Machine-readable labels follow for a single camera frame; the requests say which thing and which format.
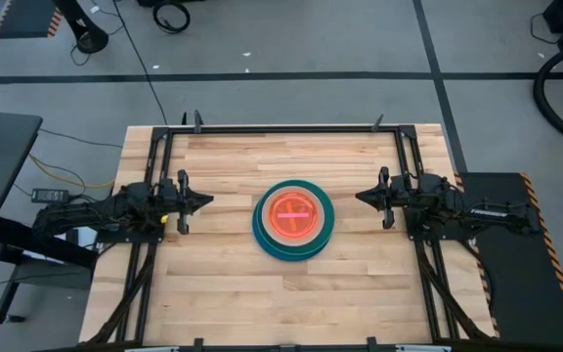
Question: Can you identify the small black hazard-striped mat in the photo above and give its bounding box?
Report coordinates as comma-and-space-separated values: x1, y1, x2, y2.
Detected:
0, 0, 64, 40

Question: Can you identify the large black hazard-striped platform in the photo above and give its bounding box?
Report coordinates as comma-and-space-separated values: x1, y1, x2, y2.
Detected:
455, 171, 563, 348

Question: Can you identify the thin grey floor cable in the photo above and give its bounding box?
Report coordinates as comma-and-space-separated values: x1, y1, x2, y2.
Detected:
38, 127, 124, 150

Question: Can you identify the small translucent green plate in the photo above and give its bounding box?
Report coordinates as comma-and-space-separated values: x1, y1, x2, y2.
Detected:
270, 193, 319, 241

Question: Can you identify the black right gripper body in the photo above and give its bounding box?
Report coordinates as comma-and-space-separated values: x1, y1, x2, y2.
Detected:
379, 166, 410, 231

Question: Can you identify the white paper sheet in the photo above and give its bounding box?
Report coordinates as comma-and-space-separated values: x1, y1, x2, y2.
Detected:
36, 224, 101, 261

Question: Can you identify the large blue plastic plate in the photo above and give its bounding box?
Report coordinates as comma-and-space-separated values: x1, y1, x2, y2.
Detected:
251, 195, 334, 262

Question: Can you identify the black power adapter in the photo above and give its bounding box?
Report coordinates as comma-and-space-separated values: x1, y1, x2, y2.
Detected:
30, 188, 70, 204

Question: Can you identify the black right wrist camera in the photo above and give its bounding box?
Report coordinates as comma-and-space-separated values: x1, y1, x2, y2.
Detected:
390, 175, 411, 198

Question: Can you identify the long black floor cable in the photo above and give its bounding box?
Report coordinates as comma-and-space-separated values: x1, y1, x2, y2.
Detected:
111, 0, 169, 126

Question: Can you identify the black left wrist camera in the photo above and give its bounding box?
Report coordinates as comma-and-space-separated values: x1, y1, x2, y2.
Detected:
158, 179, 180, 202

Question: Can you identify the black stand base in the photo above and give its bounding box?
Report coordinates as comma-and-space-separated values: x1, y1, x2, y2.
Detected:
54, 0, 110, 56

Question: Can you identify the thick black hose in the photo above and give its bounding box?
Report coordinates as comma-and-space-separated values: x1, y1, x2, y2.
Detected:
532, 38, 563, 154

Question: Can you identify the black aluminium table frame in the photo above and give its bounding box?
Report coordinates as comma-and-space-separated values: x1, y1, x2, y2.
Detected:
83, 124, 496, 352

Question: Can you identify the coiled black cable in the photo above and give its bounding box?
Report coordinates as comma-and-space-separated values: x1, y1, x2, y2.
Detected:
152, 1, 192, 35

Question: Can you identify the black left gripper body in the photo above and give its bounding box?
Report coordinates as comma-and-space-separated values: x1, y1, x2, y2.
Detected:
157, 169, 191, 235

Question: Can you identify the large dark green plate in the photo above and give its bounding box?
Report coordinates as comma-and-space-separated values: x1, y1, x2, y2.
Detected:
256, 179, 335, 255

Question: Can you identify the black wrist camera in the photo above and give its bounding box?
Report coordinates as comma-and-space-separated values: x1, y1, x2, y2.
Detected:
390, 175, 411, 198
158, 179, 180, 202

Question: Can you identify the yellow cable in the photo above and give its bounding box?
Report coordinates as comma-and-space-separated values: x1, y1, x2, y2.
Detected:
28, 154, 116, 191

